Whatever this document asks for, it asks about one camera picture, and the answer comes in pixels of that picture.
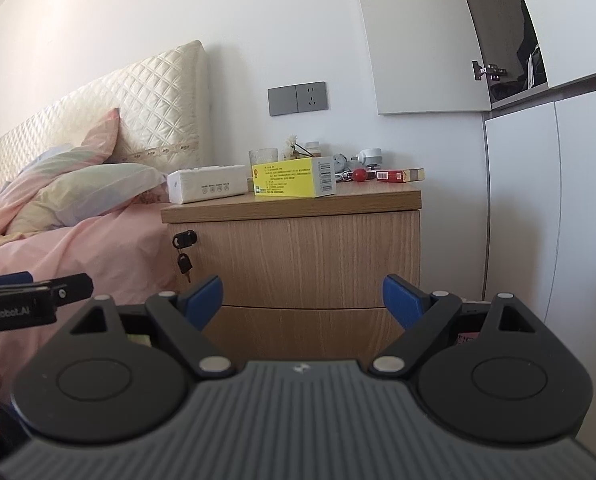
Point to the pink striped pillow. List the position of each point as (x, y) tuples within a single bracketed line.
[(73, 152)]

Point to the wooden drawer without lock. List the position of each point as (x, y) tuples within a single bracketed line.
[(303, 330)]

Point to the small white flowers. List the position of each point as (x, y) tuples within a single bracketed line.
[(292, 144)]

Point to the metal door hinge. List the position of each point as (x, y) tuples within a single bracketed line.
[(487, 71)]

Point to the clear glass cup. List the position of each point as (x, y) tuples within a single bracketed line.
[(263, 156)]

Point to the small white-capped bottle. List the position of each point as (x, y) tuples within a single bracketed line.
[(313, 147)]

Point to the wooden drawer with lock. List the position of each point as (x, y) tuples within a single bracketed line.
[(303, 260)]

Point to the wooden nightstand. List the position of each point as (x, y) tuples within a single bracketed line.
[(298, 240)]

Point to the white tissue pack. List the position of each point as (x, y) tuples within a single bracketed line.
[(208, 184)]

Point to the white plug adapter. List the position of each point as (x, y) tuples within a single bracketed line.
[(368, 156)]

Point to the grey wall socket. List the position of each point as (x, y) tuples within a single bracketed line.
[(312, 96)]

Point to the red cigarette box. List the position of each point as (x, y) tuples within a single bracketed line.
[(397, 175)]

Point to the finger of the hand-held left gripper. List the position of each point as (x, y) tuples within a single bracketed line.
[(70, 287), (8, 278)]

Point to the black drawer lock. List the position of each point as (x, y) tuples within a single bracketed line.
[(185, 239)]

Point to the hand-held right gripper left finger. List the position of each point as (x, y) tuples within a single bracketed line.
[(205, 301)]

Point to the red ball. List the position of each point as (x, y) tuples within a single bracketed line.
[(360, 175)]

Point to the pink duvet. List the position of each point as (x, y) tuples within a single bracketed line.
[(78, 255)]

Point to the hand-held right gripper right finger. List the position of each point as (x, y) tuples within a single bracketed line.
[(401, 305)]

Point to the grey wall switch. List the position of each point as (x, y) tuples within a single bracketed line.
[(282, 100)]

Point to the white wardrobe door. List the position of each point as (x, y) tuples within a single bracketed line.
[(417, 35)]

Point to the yellow cardboard box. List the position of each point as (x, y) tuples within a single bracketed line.
[(290, 177)]

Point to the pastel pillow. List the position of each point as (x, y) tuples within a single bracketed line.
[(93, 185)]

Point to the dark clothes in wardrobe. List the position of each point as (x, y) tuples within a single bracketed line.
[(527, 60)]

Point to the white cabinet door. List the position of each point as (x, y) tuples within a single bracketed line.
[(552, 200)]

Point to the cream quilted headboard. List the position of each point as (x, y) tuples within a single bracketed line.
[(128, 105)]

